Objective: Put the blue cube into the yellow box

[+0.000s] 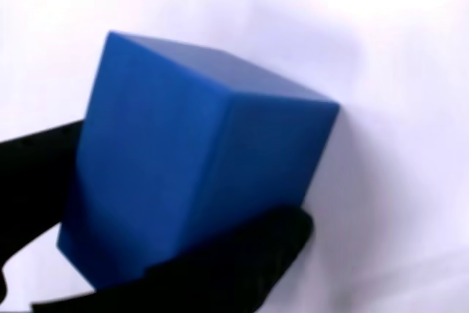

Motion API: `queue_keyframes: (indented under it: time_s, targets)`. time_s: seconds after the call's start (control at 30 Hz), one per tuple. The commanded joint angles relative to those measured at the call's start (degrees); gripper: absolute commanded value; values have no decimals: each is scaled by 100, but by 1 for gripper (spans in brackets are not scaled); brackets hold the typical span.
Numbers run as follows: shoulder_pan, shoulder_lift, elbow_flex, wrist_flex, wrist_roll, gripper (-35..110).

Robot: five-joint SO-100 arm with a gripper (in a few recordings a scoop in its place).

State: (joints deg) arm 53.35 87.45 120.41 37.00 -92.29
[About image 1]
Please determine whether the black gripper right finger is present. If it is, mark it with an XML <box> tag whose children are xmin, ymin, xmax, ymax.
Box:
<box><xmin>32</xmin><ymin>205</ymin><xmax>316</xmax><ymax>313</ymax></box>

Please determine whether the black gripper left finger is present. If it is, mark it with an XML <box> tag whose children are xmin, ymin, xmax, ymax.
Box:
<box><xmin>0</xmin><ymin>119</ymin><xmax>86</xmax><ymax>292</ymax></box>

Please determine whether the blue block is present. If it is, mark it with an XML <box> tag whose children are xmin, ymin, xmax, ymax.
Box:
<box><xmin>55</xmin><ymin>30</ymin><xmax>341</xmax><ymax>292</ymax></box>

